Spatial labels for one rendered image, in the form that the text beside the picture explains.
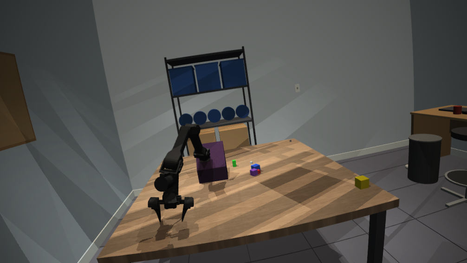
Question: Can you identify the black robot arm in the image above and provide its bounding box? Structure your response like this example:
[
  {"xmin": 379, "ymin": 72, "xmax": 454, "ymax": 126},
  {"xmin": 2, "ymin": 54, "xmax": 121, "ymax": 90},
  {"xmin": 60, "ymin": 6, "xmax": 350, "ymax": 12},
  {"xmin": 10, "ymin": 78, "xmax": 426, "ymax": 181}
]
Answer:
[{"xmin": 154, "ymin": 124, "xmax": 210, "ymax": 209}]

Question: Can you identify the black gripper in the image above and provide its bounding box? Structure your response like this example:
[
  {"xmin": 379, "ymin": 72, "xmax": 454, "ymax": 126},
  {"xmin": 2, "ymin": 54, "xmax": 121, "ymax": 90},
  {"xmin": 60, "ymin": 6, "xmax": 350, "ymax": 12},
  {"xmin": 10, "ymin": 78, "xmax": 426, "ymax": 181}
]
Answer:
[{"xmin": 148, "ymin": 186, "xmax": 194, "ymax": 222}]

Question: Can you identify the small olive-yellow cube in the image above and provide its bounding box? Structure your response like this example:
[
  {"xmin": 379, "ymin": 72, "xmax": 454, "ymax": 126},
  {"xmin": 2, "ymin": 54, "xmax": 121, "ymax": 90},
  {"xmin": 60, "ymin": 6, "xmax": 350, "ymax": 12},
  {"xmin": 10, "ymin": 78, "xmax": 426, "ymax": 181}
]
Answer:
[{"xmin": 355, "ymin": 175, "xmax": 370, "ymax": 190}]

